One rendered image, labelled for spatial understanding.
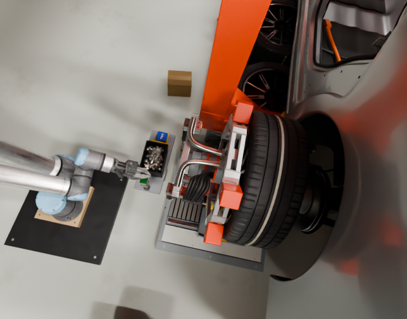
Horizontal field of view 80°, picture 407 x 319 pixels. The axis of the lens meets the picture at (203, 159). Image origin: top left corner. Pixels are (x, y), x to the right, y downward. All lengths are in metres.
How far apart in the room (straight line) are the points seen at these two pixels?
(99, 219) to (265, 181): 1.20
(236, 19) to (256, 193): 0.64
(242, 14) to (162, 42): 1.94
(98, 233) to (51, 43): 1.98
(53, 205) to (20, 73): 1.64
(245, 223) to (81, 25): 2.66
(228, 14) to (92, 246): 1.50
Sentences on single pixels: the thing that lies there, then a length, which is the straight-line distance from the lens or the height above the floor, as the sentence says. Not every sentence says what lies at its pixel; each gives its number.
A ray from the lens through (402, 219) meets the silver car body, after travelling 0.72.
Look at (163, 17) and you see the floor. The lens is 3.12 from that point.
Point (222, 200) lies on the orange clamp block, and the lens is 0.91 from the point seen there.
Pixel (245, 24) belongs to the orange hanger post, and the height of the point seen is 1.38.
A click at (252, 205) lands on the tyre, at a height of 1.11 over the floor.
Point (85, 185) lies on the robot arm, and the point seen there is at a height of 0.77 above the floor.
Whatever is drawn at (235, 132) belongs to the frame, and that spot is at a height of 1.12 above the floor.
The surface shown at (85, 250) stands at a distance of 1.81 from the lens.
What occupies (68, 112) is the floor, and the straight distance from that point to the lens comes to 2.51.
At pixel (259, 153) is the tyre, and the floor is 1.18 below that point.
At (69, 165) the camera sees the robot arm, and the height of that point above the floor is 0.59.
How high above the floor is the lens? 2.02
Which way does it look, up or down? 69 degrees down
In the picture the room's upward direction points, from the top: 18 degrees clockwise
